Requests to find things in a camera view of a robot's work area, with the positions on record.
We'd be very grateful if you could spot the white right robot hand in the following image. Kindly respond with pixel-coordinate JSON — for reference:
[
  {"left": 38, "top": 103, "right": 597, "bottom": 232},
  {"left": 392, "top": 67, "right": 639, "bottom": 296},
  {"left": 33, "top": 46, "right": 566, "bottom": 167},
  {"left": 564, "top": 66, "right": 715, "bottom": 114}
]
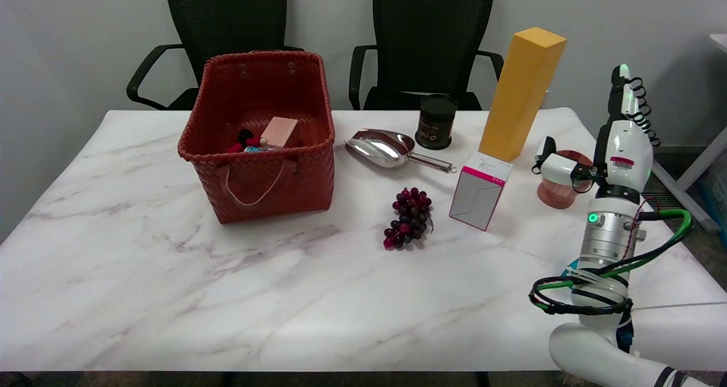
[{"left": 532, "top": 64, "right": 662, "bottom": 205}]

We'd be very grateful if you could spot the white paper box pink trim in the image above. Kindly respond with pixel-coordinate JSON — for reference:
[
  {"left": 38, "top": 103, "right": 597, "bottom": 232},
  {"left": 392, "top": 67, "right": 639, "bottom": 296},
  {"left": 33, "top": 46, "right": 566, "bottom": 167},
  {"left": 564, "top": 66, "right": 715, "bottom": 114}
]
[{"left": 449, "top": 152, "right": 513, "bottom": 231}]

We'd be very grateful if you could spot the tall yellow box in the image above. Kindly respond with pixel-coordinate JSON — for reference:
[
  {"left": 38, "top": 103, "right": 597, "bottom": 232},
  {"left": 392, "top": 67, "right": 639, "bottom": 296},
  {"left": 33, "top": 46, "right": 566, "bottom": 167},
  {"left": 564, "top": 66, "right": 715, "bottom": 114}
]
[{"left": 478, "top": 27, "right": 567, "bottom": 162}]

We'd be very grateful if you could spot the wooden cup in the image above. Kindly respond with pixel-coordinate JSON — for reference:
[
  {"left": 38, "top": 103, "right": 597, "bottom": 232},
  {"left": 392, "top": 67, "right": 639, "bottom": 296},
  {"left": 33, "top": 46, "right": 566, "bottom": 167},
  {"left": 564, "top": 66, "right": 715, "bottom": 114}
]
[{"left": 537, "top": 150, "right": 595, "bottom": 209}]

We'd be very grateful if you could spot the black tin can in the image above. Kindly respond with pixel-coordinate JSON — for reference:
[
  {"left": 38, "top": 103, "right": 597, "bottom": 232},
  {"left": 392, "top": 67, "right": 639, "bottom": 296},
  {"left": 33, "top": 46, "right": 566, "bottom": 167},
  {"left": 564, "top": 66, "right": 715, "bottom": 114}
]
[{"left": 415, "top": 94, "right": 458, "bottom": 151}]

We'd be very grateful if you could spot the black mesh office chair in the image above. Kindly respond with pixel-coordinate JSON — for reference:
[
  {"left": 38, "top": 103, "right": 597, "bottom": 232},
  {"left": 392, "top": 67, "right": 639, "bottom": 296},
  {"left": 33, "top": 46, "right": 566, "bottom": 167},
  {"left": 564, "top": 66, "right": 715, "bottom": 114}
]
[
  {"left": 348, "top": 0, "right": 505, "bottom": 111},
  {"left": 126, "top": 0, "right": 305, "bottom": 111}
]

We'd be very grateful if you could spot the purple plastic grape bunch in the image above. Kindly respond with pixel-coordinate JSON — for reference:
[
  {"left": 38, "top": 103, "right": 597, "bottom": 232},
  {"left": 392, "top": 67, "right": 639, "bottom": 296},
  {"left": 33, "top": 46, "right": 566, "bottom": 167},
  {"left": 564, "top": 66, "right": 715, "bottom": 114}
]
[{"left": 383, "top": 188, "right": 434, "bottom": 251}]

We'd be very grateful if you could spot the silver metal scoop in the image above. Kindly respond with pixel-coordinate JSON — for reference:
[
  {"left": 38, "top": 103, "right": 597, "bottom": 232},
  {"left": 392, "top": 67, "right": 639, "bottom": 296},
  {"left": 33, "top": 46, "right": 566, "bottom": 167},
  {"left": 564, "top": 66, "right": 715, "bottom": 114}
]
[{"left": 345, "top": 128, "right": 457, "bottom": 174}]

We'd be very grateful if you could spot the pink block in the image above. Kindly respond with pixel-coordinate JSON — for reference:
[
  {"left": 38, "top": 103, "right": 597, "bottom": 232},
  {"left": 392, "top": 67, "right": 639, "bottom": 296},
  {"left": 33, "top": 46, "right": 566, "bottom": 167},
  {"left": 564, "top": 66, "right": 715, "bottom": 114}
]
[{"left": 260, "top": 116, "right": 299, "bottom": 148}]

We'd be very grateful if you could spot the red woven basket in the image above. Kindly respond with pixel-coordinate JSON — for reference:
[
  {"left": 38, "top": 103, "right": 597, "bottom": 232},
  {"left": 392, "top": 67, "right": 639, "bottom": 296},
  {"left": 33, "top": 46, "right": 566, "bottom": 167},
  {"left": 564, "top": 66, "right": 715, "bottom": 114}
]
[{"left": 178, "top": 50, "right": 336, "bottom": 224}]

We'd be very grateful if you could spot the small red black doll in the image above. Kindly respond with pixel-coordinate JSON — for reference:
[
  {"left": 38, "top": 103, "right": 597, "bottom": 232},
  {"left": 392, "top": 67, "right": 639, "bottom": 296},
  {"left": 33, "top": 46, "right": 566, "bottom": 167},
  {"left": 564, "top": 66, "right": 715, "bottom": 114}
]
[{"left": 227, "top": 128, "right": 268, "bottom": 153}]

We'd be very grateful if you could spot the white desk frame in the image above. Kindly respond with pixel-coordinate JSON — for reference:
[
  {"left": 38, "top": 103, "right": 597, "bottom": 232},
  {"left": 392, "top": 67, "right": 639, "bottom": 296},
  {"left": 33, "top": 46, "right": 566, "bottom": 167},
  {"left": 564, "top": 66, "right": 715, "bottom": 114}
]
[{"left": 650, "top": 34, "right": 727, "bottom": 233}]

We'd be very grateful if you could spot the black green cable bundle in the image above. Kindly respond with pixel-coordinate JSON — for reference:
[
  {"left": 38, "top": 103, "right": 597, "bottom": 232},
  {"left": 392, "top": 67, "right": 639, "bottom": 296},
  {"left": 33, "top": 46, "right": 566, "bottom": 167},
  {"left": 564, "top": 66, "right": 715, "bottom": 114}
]
[{"left": 529, "top": 196, "right": 695, "bottom": 317}]

